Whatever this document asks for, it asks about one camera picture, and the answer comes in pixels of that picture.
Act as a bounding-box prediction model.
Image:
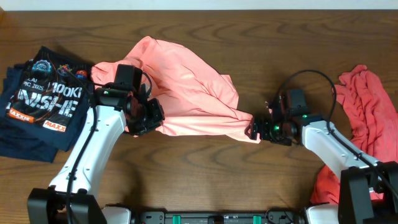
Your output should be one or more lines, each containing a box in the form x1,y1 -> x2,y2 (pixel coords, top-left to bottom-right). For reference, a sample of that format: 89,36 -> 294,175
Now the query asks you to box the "pink t-shirt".
91,36 -> 252,142

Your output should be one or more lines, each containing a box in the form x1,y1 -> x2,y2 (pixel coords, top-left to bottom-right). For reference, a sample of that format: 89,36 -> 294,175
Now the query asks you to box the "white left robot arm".
27,83 -> 164,224

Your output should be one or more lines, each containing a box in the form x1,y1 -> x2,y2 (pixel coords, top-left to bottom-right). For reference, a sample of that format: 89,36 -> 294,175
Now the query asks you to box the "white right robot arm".
244,115 -> 397,223

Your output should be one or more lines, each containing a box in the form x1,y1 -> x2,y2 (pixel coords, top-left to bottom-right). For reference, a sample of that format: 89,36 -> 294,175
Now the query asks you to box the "black printed folded t-shirt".
6,47 -> 91,133

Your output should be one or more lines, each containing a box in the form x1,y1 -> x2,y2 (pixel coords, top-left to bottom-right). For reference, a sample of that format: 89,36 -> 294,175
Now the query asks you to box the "red crumpled t-shirt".
310,64 -> 398,205

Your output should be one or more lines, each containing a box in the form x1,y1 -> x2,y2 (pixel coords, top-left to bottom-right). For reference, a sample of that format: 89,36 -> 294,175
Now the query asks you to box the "navy blue folded t-shirt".
1,64 -> 89,163

